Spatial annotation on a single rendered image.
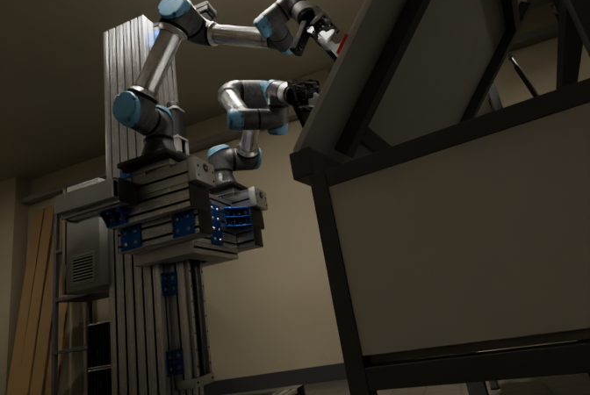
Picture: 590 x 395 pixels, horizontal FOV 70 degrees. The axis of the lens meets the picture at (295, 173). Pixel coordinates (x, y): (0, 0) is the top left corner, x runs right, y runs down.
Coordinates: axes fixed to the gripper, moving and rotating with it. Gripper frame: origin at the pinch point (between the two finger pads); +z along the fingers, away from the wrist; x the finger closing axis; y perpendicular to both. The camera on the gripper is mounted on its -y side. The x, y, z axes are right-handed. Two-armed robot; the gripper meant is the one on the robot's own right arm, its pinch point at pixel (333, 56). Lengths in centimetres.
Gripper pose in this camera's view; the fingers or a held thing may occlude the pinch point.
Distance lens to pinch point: 140.3
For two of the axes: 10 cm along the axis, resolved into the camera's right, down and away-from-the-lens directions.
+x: 4.7, 2.7, 8.4
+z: 4.7, 7.3, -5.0
